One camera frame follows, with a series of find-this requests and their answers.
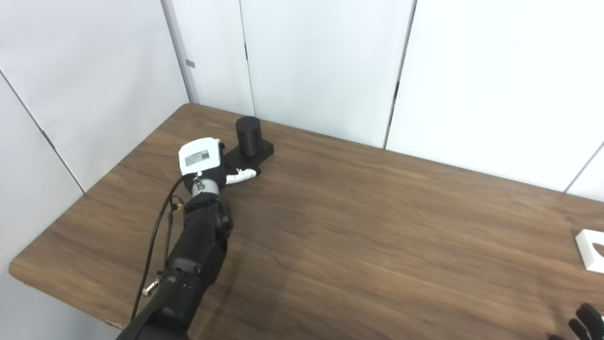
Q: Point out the black peg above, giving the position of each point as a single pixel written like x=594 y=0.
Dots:
x=248 y=134

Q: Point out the white square piece with hole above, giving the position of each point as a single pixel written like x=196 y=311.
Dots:
x=587 y=248

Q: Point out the grey wall corner post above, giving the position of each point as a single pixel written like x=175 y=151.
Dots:
x=181 y=47

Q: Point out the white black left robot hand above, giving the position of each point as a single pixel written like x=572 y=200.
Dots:
x=200 y=156

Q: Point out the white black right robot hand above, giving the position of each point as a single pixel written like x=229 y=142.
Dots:
x=590 y=323

